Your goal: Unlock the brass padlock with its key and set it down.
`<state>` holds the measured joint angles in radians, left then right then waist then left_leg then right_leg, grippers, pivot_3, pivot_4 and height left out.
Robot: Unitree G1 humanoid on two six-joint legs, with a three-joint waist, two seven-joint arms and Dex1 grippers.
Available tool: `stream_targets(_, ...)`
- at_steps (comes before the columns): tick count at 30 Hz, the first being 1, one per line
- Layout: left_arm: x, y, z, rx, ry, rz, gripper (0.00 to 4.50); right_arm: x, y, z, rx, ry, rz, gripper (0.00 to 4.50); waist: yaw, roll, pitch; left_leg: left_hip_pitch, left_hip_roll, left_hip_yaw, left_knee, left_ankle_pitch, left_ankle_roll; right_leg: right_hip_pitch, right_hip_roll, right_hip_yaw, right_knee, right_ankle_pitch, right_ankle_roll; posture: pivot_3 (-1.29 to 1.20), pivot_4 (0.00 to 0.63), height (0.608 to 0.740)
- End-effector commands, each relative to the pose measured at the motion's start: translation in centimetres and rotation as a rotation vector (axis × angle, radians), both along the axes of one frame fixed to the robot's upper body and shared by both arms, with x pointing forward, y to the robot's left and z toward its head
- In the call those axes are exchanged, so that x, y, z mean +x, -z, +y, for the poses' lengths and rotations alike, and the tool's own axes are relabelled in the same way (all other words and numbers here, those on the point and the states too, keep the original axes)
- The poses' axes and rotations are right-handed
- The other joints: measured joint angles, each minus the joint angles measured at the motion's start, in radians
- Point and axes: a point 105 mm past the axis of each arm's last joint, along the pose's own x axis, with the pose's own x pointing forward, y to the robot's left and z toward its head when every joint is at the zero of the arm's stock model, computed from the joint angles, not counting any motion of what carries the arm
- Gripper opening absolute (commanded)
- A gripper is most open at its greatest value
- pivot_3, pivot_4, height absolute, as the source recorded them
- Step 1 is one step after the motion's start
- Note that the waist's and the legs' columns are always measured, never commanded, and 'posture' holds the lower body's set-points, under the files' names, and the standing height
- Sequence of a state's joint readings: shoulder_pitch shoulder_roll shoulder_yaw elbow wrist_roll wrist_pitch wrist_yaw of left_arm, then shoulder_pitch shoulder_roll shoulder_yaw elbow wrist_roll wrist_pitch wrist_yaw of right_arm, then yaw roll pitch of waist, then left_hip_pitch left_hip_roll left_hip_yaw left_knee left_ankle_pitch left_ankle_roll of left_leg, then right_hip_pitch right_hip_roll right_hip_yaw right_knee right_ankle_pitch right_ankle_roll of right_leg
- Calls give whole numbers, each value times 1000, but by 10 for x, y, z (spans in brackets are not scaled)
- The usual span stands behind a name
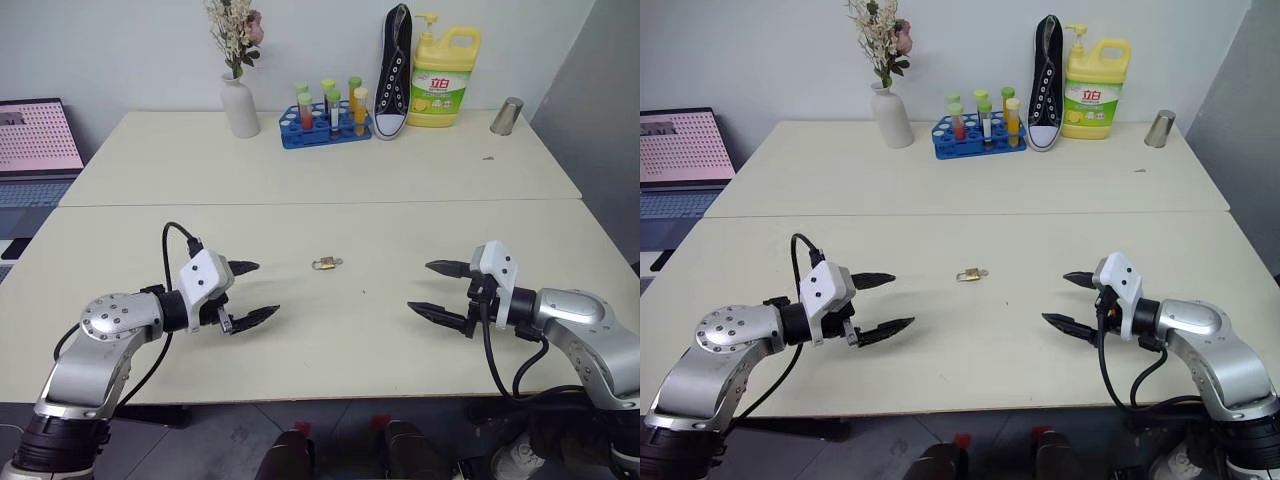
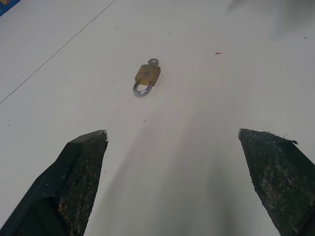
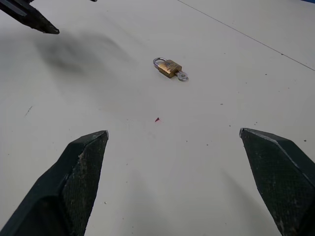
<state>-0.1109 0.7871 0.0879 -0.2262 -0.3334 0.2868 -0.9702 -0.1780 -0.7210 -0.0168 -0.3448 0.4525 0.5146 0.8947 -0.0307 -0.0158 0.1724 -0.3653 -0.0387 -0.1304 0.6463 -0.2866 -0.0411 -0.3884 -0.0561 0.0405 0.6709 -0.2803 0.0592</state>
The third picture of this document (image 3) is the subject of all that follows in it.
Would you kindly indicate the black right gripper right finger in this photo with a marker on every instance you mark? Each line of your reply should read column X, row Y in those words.
column 278, row 177

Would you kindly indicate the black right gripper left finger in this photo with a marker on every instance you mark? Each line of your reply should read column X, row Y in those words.
column 61, row 186

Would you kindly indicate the small silver key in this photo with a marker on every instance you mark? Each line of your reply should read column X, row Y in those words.
column 182, row 76

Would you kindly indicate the brass padlock with steel shackle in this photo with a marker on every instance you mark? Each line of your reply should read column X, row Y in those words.
column 169, row 67

